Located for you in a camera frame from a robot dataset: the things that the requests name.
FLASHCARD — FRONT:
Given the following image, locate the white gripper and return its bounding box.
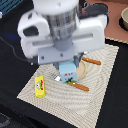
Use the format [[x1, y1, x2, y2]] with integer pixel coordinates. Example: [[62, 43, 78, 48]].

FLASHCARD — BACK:
[[17, 10, 107, 65]]

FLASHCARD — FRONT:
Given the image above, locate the blue milk carton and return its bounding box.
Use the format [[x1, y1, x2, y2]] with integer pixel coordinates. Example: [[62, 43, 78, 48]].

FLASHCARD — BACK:
[[59, 61, 78, 83]]

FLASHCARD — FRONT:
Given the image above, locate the yellow butter box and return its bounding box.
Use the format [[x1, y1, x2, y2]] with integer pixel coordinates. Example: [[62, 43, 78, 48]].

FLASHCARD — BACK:
[[35, 76, 45, 97]]

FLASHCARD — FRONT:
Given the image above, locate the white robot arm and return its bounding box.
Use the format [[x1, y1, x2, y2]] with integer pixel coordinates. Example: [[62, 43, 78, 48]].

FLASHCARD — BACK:
[[17, 0, 107, 65]]

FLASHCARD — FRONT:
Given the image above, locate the round wooden plate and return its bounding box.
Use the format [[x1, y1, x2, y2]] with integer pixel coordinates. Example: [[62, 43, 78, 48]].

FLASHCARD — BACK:
[[77, 60, 86, 79]]

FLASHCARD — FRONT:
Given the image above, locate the large grey pot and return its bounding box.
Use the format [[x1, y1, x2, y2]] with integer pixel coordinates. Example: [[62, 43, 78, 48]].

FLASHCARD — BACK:
[[79, 2, 110, 19]]

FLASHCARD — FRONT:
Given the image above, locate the pink brown mat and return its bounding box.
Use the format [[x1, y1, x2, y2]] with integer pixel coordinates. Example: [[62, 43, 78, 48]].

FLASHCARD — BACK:
[[84, 0, 128, 43]]

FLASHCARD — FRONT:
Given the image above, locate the beige bowl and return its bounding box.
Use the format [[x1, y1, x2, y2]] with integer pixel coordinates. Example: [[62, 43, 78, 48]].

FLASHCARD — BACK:
[[121, 7, 128, 30]]

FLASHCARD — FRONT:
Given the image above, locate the beige woven placemat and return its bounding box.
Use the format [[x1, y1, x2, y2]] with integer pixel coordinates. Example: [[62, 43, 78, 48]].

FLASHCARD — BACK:
[[18, 44, 118, 128]]

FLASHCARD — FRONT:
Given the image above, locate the wooden handled knife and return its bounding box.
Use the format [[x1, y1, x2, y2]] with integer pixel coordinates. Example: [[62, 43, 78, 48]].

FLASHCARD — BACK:
[[82, 57, 101, 65]]

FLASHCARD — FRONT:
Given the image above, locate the wooden handled fork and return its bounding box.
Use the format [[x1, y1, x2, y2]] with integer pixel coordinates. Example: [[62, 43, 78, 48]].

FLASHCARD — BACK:
[[53, 75, 91, 93]]

